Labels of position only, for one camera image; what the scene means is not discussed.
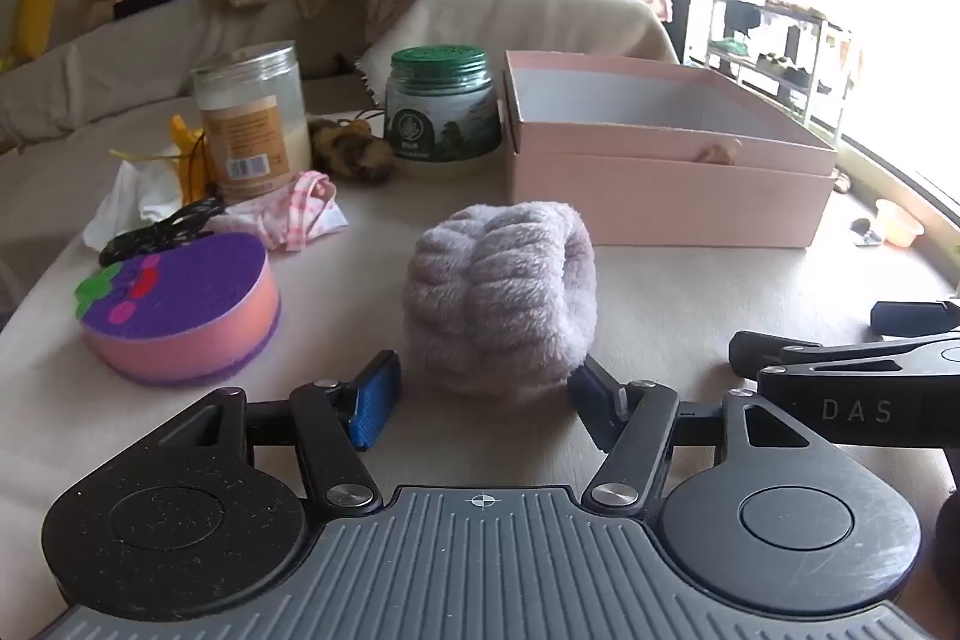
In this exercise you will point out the pink cardboard box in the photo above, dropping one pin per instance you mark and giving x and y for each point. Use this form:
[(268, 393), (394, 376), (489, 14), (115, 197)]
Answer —
[(660, 197)]

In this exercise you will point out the yellow plush toy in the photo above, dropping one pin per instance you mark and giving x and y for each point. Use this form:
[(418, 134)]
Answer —
[(41, 3)]

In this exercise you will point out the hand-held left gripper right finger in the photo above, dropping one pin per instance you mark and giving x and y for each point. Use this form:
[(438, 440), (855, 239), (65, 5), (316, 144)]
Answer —
[(592, 400)]

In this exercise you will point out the black hair clip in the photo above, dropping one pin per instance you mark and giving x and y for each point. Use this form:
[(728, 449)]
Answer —
[(157, 235)]

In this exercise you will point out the clear plastic powder jar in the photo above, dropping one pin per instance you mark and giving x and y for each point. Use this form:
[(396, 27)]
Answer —
[(251, 138)]

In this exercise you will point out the beige cloth covered chair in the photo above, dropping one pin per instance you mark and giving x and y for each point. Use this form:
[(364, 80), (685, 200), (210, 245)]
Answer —
[(525, 21)]

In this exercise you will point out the purple and pink sponge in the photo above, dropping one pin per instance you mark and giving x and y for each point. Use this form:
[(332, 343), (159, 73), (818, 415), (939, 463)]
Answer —
[(180, 310)]

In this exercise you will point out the green lidded jar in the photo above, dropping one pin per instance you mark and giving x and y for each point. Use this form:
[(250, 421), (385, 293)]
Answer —
[(442, 123)]

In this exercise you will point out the small orange cup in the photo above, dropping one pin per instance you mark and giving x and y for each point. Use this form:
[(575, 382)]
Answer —
[(898, 225)]

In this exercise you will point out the metal shoe rack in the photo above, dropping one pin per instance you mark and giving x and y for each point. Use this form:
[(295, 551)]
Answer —
[(787, 55)]

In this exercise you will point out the grey slipper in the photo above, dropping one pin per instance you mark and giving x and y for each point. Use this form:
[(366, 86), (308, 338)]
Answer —
[(866, 233)]

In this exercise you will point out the brown plush toy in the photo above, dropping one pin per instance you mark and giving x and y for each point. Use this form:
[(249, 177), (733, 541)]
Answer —
[(352, 153)]

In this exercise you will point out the lilac plush headband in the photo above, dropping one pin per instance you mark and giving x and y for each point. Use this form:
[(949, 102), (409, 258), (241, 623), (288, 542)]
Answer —
[(487, 302)]

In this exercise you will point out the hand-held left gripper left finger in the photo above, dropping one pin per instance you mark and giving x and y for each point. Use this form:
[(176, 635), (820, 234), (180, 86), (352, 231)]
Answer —
[(373, 404)]

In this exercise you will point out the pink checked cloth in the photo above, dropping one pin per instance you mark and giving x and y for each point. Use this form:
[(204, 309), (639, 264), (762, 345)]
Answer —
[(289, 212)]

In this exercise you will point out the white tissue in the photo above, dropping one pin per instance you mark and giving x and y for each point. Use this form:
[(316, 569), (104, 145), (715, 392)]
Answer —
[(127, 197)]

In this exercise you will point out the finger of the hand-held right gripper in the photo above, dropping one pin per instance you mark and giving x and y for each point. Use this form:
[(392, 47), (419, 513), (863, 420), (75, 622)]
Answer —
[(757, 351), (911, 317)]

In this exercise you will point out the beige covered sofa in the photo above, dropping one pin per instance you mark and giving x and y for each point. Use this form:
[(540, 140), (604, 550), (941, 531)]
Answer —
[(112, 63)]

